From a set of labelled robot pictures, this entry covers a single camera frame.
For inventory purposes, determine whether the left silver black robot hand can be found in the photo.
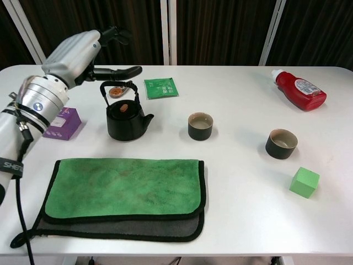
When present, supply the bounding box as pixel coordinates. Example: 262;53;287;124
41;26;143;89

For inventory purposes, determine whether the black teapot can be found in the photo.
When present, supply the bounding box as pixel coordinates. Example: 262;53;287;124
99;81;154;142

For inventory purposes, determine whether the orange correction tape dispenser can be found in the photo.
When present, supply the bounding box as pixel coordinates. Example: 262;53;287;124
108;82;133;99

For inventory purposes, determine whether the purple white carton box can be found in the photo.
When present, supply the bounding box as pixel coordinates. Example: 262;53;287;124
42;107;82;141

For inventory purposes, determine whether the green tea sachet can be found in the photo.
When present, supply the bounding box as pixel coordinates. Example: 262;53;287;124
143;77;180;100

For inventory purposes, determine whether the green grey folded cloth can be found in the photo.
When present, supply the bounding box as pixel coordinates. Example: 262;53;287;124
9;157;206;248

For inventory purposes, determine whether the dark ceramic teacup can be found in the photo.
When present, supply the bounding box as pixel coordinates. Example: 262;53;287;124
265;128;299;160
188;112;215;142

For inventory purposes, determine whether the red ketchup bottle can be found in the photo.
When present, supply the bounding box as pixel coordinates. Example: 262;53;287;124
270;68;328;112

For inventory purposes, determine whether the green cube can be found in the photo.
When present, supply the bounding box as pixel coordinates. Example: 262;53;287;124
288;166;321;199

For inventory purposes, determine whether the white frame post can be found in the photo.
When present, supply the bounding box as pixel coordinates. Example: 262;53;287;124
258;0;287;66
160;0;178;66
5;0;47;66

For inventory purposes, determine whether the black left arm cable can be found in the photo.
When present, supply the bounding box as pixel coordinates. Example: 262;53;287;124
15;121;35;265

